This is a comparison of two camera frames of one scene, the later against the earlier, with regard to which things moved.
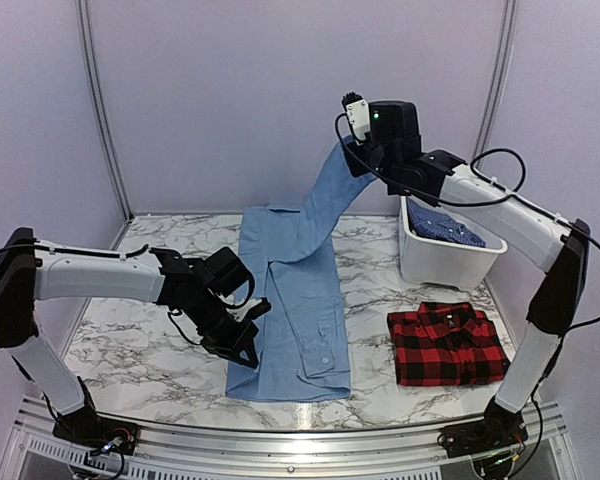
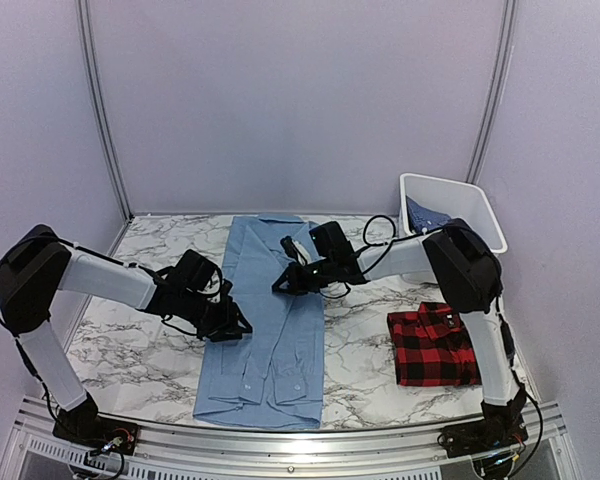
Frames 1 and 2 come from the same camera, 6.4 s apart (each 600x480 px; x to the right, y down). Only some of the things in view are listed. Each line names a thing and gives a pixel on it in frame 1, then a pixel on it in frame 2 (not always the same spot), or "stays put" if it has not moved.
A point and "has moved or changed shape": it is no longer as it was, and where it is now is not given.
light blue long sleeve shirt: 288,271 has moved or changed shape
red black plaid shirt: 447,344 stays put
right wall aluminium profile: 498,82 stays put
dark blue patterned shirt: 429,221 stays put
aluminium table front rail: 30,450 stays put
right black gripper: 357,166 -> 296,284
